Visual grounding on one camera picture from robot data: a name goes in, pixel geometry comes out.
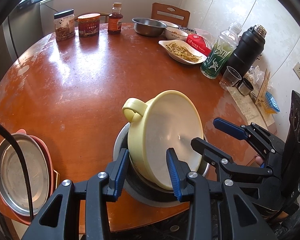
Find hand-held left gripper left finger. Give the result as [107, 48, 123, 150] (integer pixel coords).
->
[22, 148, 130, 240]

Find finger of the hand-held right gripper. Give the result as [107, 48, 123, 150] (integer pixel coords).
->
[191, 137, 275, 183]
[213, 117, 286, 157]

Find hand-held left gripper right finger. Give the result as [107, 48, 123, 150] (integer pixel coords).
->
[166, 148, 275, 240]

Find large steel bowl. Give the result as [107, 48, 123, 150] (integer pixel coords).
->
[113, 121, 210, 208]

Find pale yellow bowl with handle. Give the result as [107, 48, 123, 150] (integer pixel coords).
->
[122, 89, 204, 190]

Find pink plastic plate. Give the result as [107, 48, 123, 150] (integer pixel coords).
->
[0, 129, 58, 227]

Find round steel plate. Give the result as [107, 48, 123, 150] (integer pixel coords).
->
[0, 133, 50, 217]

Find paper note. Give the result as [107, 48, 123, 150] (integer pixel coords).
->
[226, 86, 275, 128]

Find steel thermos cup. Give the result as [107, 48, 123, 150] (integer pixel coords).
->
[237, 77, 255, 96]

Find clear plastic cup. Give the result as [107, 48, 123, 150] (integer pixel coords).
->
[219, 66, 242, 91]

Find blue paper cup liners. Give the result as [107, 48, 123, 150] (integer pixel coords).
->
[264, 91, 281, 114]

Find wooden clips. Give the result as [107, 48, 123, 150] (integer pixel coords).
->
[255, 69, 272, 105]

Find clear snack bag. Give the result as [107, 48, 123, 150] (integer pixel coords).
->
[244, 65, 265, 85]

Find green labelled plastic bottle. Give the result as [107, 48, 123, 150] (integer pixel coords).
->
[200, 21, 242, 80]

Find black thermos flask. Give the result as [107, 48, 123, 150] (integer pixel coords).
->
[220, 24, 268, 80]

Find white dish with food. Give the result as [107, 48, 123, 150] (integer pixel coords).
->
[158, 39, 207, 66]

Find red packet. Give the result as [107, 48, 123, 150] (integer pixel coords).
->
[185, 34, 213, 57]

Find blue patterned bowl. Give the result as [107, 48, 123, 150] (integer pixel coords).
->
[180, 26, 198, 35]

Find white printed ceramic bowl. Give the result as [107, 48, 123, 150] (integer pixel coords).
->
[164, 27, 189, 42]

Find plain white bowl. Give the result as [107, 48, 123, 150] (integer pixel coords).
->
[159, 20, 180, 29]

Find small steel bowl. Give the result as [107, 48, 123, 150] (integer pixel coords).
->
[132, 17, 167, 37]

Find brown chair with cutout back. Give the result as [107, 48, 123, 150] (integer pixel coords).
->
[151, 2, 190, 28]

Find brown sauce bottle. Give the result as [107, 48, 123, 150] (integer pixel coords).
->
[107, 2, 124, 35]

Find red-lidded can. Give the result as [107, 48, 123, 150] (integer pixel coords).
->
[77, 13, 101, 38]

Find clear jar with black lid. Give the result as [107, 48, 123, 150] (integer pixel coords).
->
[53, 9, 76, 42]

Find grey refrigerator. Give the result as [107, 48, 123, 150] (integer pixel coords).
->
[1, 4, 44, 63]

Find black box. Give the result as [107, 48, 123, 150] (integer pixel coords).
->
[17, 0, 39, 12]

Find black cable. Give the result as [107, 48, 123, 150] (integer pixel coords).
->
[0, 117, 34, 217]

